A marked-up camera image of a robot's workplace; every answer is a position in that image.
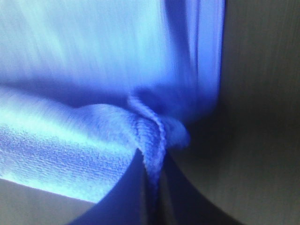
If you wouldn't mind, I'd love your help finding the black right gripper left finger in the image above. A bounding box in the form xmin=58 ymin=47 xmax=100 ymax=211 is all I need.
xmin=69 ymin=150 xmax=149 ymax=225

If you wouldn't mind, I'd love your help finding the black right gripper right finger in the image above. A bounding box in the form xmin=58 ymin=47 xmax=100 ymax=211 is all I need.
xmin=159 ymin=155 xmax=240 ymax=225

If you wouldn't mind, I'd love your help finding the blue microfiber towel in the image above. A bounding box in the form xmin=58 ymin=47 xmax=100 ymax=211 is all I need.
xmin=0 ymin=0 xmax=225 ymax=225

